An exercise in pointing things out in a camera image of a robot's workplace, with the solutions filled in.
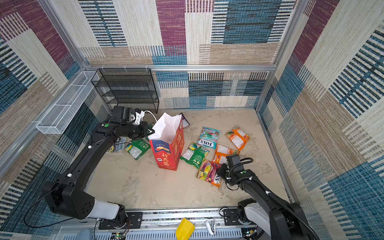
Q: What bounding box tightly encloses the red paper gift bag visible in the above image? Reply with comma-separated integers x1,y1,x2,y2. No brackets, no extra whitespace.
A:
149,113,185,171

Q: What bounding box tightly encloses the silver metal clip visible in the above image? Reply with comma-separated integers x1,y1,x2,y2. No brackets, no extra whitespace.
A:
205,220,216,236

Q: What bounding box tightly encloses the orange snack bag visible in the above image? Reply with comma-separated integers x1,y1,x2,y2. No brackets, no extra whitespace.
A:
213,145,240,165

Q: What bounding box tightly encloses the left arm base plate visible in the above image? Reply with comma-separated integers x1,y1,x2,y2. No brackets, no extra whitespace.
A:
98,212,143,230

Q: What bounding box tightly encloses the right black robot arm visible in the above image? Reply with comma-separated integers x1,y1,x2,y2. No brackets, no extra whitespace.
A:
218,164,319,240

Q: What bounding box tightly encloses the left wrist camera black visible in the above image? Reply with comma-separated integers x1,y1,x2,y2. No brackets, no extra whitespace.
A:
109,106,136,125

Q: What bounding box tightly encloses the green snack bag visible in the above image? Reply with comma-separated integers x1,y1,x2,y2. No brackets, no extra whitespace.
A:
180,143,210,169
125,139,150,160

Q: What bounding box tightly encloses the purple snack bag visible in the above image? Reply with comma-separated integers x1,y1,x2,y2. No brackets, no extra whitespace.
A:
180,113,191,129

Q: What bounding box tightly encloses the colourful Fox's fruit candy bag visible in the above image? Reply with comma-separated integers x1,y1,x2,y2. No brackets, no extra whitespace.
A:
197,161,222,188

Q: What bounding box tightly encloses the blue white snack pack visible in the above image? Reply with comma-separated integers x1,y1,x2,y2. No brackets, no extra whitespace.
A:
106,137,128,156

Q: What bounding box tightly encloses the teal Fox's candy bag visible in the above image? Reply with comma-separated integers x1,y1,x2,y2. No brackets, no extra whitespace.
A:
197,127,221,149

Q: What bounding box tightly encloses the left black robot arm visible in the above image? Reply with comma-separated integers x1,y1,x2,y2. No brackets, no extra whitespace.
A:
42,122,155,225

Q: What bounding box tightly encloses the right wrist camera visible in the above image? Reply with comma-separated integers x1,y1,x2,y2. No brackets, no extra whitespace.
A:
227,154,241,170

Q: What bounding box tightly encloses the orange candy bag back side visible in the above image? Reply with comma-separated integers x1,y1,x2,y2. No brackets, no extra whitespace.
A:
226,126,251,151

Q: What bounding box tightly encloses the green snack bag centre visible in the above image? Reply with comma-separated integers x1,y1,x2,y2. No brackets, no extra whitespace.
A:
180,143,210,169

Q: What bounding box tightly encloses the green snack bag far left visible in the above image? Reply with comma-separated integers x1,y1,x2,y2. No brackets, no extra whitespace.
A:
125,139,150,160

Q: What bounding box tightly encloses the white wire mesh basket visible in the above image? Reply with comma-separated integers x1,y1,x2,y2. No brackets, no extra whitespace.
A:
36,71,95,135

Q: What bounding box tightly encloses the black wire mesh shelf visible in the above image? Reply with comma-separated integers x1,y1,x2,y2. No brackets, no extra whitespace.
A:
91,68,160,113

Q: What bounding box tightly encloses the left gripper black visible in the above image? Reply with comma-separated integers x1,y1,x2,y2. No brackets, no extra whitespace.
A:
122,121,155,140

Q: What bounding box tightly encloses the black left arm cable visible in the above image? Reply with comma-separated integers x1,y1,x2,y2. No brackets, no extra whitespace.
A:
23,185,74,229

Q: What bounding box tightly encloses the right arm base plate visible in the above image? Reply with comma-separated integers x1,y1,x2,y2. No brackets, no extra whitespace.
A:
220,208,242,226

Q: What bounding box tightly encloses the yellow plastic object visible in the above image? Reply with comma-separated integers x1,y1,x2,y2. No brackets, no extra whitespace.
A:
176,218,195,240

